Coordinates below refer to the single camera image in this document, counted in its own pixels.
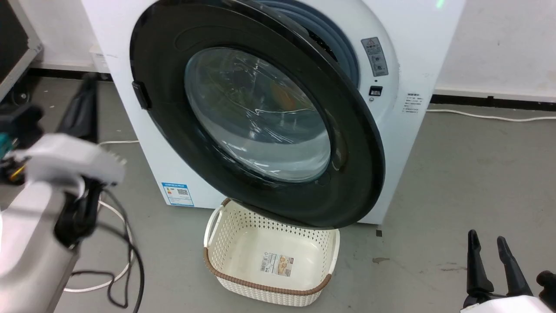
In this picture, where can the round black washing machine door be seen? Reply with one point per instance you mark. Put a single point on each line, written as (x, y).
(165, 130)

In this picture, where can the grey warning sticker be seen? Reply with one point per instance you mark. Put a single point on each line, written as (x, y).
(375, 56)

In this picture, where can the white perforated laundry basket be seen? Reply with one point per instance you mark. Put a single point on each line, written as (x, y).
(234, 248)

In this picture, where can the grey rubber drum gasket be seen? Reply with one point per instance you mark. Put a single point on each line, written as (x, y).
(335, 35)

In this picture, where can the white front-load washing machine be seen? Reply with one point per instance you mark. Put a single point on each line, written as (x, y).
(412, 143)

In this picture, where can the paper product label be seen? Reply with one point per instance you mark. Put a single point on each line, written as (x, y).
(276, 264)

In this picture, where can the blue white energy label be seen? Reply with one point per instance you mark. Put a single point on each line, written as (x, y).
(177, 194)

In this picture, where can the black caster wheel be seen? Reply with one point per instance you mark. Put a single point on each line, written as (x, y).
(21, 93)

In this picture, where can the black door lock socket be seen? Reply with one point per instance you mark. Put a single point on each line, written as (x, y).
(375, 91)

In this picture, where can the black metal-edged equipment case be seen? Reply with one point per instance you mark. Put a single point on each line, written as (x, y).
(13, 43)

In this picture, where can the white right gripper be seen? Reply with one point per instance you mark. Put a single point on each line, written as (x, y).
(506, 305)

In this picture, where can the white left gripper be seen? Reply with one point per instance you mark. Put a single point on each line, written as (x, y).
(69, 158)

